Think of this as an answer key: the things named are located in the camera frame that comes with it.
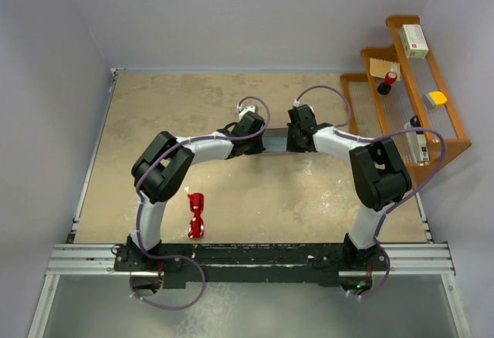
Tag pink glasses case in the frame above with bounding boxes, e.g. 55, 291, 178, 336
262, 123, 310, 154

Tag blue cleaning cloth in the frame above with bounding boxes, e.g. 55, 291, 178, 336
263, 139, 287, 154

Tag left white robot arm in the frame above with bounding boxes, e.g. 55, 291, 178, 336
128, 111, 269, 270

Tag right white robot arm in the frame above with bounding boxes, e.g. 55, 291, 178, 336
286, 104, 411, 269

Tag red sunglasses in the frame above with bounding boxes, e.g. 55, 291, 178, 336
188, 192, 205, 238

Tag red black stamp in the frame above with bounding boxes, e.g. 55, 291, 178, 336
377, 72, 398, 96

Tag tan paper packet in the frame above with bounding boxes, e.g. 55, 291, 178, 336
369, 57, 401, 80

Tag wooden tiered shelf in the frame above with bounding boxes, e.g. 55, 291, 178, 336
340, 15, 472, 186

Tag white black device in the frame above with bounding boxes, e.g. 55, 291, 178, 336
404, 115, 430, 163

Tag yellow grey sponge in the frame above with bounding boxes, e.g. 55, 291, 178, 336
421, 90, 448, 110

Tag white red box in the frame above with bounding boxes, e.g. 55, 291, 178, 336
399, 24, 429, 59

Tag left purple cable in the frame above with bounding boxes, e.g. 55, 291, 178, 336
129, 96, 272, 310

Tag purple cable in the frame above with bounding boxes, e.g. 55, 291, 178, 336
129, 96, 272, 310
293, 85, 447, 299

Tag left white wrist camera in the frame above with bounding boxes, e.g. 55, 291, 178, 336
237, 104, 259, 120

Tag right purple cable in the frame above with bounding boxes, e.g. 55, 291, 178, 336
293, 85, 447, 299

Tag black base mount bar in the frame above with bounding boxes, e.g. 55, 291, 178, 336
112, 242, 388, 289

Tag aluminium frame rail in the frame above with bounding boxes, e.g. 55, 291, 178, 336
28, 243, 472, 337

